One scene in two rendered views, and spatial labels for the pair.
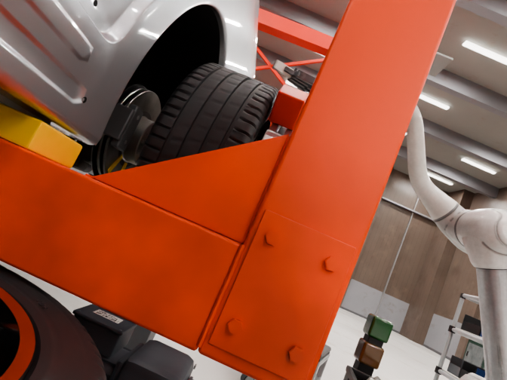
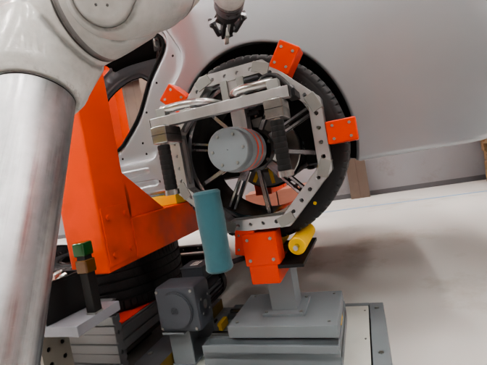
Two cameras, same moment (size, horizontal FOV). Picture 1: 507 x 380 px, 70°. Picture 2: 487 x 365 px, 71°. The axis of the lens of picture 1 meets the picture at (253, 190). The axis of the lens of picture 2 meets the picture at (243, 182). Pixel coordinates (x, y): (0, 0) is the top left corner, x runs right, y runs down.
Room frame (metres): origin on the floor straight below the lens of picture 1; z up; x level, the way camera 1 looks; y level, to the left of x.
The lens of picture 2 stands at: (1.46, -1.14, 0.78)
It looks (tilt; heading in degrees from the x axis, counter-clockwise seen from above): 2 degrees down; 106
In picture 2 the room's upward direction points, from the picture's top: 10 degrees counter-clockwise
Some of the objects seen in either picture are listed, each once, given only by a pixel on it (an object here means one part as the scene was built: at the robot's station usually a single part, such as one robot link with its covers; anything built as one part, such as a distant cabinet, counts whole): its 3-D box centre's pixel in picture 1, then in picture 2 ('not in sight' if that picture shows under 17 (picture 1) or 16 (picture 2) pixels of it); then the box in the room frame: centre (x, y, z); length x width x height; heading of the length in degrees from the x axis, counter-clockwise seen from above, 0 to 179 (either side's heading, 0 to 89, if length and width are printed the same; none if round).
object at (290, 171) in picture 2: not in sight; (280, 146); (1.33, -0.26, 0.83); 0.04 x 0.04 x 0.16
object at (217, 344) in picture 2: not in sight; (279, 330); (1.13, 0.16, 0.13); 0.50 x 0.36 x 0.10; 176
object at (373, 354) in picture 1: (368, 353); (85, 265); (0.72, -0.33, 0.59); 0.04 x 0.04 x 0.04; 86
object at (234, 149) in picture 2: not in sight; (239, 149); (1.17, -0.09, 0.85); 0.21 x 0.14 x 0.14; 86
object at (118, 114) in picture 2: not in sight; (117, 116); (-1.14, 2.74, 1.75); 0.19 x 0.19 x 2.45; 86
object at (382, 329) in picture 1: (377, 327); (82, 248); (0.72, -0.33, 0.64); 0.04 x 0.04 x 0.04; 86
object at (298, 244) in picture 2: not in sight; (303, 237); (1.30, 0.07, 0.51); 0.29 x 0.06 x 0.06; 86
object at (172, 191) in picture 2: not in sight; (167, 168); (0.99, -0.24, 0.83); 0.04 x 0.04 x 0.16
